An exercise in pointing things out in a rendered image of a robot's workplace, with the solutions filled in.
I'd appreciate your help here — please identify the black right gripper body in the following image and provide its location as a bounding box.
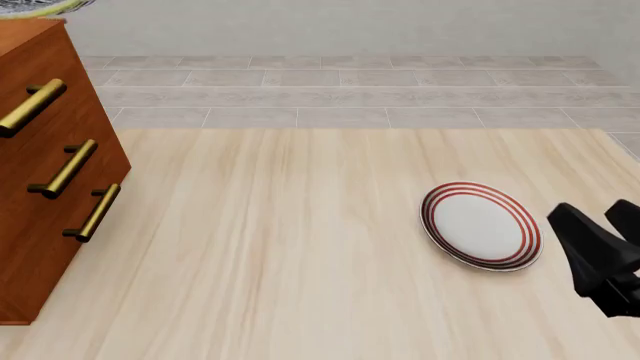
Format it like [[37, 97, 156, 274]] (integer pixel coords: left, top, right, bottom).
[[591, 267, 640, 320]]

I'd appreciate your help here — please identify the short brass drawer handle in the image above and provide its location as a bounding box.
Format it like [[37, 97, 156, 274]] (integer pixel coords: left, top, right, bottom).
[[61, 183, 122, 244]]

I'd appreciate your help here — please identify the patterned bowl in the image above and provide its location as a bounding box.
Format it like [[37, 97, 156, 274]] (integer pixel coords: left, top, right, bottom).
[[0, 0, 97, 18]]

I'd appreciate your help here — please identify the medium brass drawer handle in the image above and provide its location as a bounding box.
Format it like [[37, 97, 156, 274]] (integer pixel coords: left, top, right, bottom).
[[26, 138, 99, 201]]

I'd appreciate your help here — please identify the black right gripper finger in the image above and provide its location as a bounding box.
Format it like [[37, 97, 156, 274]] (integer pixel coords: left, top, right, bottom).
[[603, 198, 640, 257], [545, 201, 640, 298]]

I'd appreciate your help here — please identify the wooden cabinet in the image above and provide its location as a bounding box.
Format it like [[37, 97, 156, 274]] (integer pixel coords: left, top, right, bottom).
[[0, 18, 133, 327]]

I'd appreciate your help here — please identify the white plate with red rings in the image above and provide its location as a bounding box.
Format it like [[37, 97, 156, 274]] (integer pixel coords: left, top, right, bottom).
[[419, 180, 544, 273]]

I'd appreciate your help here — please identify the long brass drawer handle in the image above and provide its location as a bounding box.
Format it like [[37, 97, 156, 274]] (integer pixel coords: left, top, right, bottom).
[[0, 78, 68, 139]]

